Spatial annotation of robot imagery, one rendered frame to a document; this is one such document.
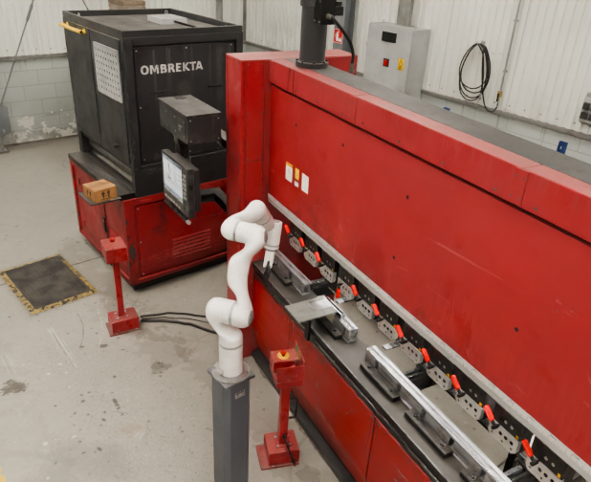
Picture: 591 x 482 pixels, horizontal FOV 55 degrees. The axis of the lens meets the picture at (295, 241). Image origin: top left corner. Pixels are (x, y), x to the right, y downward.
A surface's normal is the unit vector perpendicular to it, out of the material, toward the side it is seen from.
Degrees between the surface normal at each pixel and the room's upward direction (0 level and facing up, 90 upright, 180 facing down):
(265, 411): 0
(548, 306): 90
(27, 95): 90
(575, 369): 90
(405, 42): 90
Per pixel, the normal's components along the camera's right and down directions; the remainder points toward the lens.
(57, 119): 0.62, 0.39
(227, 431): -0.11, 0.46
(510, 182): -0.88, 0.18
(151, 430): 0.05, -0.88
